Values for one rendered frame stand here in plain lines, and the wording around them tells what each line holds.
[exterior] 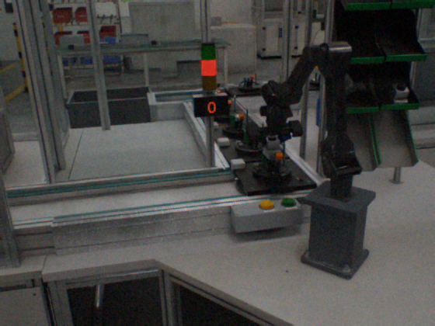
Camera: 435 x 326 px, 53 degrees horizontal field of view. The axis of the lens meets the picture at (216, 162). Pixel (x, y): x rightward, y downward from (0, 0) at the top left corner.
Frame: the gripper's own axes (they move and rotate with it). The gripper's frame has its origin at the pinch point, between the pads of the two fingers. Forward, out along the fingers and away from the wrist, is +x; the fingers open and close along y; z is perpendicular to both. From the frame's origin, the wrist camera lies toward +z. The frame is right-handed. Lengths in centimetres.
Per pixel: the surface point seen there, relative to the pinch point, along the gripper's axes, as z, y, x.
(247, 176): -7.9, 8.8, 9.7
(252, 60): 540, -192, 483
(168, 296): -44, 41, 14
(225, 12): 845, -209, 604
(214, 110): 12.4, 17.9, -2.9
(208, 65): 21.4, 19.4, -15.5
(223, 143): 20.1, 10.3, 27.8
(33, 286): -36, 79, 12
